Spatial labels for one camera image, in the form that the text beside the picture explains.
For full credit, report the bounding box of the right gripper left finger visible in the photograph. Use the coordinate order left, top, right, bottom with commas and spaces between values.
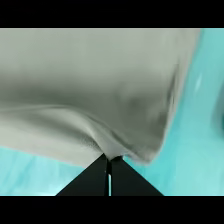
55, 153, 109, 197

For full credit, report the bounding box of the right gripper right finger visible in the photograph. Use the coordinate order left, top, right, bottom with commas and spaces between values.
110, 155, 165, 197

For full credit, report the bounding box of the grey shirt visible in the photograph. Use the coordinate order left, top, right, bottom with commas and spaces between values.
0, 28, 203, 169

